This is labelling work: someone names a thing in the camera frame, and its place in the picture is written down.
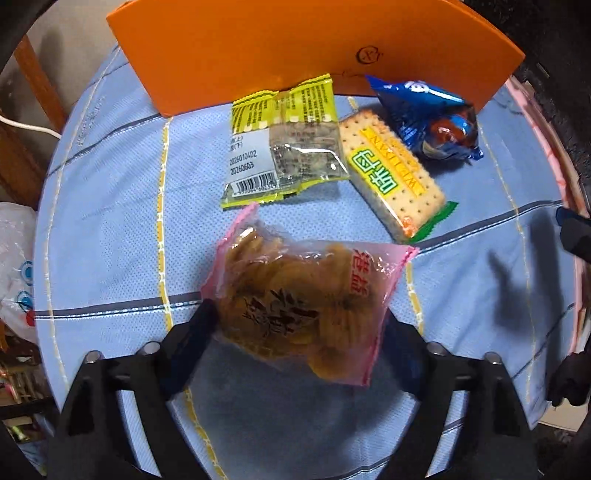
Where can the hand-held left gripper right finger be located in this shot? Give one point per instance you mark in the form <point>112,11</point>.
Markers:
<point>399,344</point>

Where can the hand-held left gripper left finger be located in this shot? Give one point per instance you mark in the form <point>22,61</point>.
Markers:
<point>196,332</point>

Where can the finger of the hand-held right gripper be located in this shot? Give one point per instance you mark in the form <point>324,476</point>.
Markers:
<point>575,381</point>
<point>577,235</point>

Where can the clear pink crisps packet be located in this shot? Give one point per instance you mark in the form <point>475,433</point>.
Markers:
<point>300,300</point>

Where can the orange cardboard box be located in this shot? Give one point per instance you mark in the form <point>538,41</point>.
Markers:
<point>254,50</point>

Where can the green-ended cracker packet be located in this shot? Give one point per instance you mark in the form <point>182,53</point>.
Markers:
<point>392,175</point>

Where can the small blue snack packet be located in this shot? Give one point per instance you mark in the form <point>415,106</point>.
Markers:
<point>425,120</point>

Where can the white printed plastic bag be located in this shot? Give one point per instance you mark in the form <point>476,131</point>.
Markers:
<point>14,258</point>

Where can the yellow-green snack packet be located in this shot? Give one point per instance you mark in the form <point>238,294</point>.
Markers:
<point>286,143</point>

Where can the brown carved wooden chair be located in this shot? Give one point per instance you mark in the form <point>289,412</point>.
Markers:
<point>44,87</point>

